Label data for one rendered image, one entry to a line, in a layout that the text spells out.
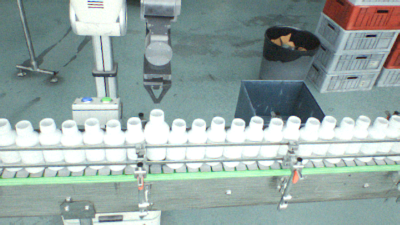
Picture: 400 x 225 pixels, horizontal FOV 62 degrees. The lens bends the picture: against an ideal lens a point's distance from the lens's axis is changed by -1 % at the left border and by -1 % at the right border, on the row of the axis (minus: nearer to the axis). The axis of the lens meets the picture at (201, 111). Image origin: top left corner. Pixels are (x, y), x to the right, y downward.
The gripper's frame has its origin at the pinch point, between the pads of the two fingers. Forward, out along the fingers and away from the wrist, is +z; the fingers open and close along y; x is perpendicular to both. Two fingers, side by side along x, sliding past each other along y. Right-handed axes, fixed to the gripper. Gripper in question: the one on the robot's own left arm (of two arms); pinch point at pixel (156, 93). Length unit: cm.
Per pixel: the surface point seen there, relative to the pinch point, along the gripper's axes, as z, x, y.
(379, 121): 11, -71, 1
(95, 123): 11.3, 16.6, 1.2
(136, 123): 11.5, 5.4, 1.4
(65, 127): 11.7, 24.4, -0.1
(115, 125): 11.4, 11.2, 0.6
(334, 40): 70, -163, 180
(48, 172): 26.3, 30.9, -3.0
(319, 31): 73, -160, 205
